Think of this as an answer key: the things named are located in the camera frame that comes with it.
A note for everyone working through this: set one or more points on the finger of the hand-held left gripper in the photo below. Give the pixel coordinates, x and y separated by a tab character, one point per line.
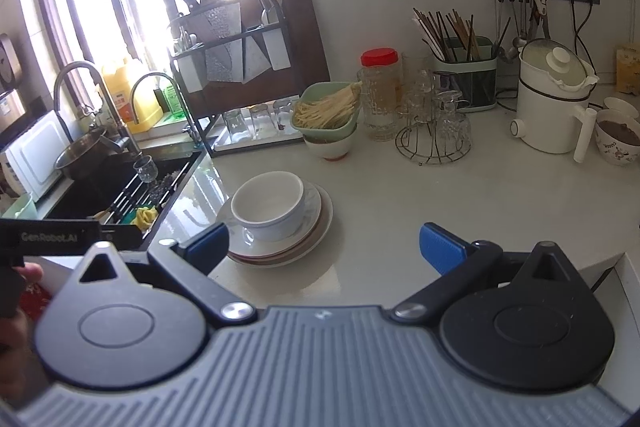
125	238

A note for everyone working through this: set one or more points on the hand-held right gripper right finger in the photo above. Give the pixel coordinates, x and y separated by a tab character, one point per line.
442	247

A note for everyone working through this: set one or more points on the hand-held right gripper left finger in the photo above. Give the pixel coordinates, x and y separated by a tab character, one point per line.
205	247

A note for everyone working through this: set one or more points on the pink flower print plate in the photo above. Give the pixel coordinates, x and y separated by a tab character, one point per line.
280	264

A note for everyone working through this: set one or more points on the small white bowl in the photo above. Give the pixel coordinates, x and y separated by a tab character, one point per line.
267	202

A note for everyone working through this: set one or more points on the grey leaf print plate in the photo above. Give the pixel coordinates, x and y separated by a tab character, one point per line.
287	255
311	207

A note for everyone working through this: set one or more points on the person's left hand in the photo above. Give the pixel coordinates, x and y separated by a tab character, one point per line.
31	273

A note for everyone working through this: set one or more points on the yellow cloth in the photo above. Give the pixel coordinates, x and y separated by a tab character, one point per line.
145	217

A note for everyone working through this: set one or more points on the black sink rack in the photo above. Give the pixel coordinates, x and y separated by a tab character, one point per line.
130	197

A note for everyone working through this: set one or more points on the steel pot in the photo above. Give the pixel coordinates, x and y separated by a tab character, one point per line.
85	154

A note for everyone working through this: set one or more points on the white tray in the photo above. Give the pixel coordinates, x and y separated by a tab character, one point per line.
225	147

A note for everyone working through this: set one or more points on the clear glass tumbler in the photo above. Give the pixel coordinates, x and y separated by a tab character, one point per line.
262	119
235	124
285	114

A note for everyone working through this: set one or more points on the tall steel faucet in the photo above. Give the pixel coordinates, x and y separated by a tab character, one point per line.
107	102

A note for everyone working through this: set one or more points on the yellow detergent bottle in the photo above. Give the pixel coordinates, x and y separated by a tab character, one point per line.
120	97

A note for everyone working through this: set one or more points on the textured glass mug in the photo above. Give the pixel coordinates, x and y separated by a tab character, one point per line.
377	117

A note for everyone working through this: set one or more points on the small steel faucet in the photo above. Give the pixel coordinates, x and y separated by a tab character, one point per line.
185	102

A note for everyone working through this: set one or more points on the green bottle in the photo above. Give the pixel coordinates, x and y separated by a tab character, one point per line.
173	99

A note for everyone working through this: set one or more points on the white bowl with brown foot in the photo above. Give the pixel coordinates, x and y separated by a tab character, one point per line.
327	149

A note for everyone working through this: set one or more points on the green bowl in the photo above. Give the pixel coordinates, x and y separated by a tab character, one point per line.
320	134

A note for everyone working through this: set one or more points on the green chopstick holder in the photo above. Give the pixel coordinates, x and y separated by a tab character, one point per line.
467	87

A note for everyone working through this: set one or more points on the white electric pot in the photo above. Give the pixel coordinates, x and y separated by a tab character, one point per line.
542	117

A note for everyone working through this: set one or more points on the dry noodles bundle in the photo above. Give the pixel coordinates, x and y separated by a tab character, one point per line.
325	109

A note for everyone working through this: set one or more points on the red lid jar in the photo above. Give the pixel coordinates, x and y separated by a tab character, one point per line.
380	57

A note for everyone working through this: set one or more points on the black knife rack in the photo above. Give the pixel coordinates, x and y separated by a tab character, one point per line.
225	42

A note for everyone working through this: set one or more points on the floral bowl with brown food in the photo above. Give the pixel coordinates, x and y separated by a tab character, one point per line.
617	134

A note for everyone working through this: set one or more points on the bundle of chopsticks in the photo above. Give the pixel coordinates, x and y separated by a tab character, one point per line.
445	32

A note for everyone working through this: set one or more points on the brown cutting board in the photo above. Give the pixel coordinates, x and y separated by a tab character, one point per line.
310	57

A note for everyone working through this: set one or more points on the white rice bowl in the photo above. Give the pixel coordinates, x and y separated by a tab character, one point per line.
620	103

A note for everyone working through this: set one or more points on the yellow packet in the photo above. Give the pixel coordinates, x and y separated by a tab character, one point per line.
628	69

